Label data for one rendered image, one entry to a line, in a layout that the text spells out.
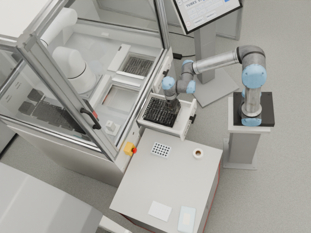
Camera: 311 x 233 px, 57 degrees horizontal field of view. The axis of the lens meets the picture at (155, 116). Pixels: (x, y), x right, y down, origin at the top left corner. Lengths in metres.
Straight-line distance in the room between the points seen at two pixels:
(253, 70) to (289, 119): 1.63
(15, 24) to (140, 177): 1.24
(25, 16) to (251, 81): 1.05
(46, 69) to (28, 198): 0.46
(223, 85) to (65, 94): 2.17
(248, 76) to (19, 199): 1.12
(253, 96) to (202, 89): 1.51
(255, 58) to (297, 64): 1.97
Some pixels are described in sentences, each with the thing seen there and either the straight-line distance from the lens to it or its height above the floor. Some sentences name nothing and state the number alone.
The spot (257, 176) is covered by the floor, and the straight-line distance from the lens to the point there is 2.76.
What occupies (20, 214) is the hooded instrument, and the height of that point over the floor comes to 1.71.
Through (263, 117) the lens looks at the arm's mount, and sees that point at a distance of 2.09.
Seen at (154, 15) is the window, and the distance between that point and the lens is 1.96.
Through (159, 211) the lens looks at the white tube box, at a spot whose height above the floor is 0.81.
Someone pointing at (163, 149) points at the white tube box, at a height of 0.78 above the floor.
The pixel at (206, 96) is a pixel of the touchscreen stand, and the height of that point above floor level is 0.03.
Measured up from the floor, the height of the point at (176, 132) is 0.89.
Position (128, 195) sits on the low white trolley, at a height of 0.76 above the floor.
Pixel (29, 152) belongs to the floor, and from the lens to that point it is 3.39.
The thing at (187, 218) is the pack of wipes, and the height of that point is 0.81.
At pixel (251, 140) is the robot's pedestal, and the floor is 0.52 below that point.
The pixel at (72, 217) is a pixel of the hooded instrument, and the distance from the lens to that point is 1.16.
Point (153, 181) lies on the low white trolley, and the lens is 1.95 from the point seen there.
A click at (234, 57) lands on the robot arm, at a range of 1.62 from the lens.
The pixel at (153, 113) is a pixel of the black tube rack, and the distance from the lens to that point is 2.04.
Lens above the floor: 2.59
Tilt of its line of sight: 59 degrees down
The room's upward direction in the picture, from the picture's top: 19 degrees counter-clockwise
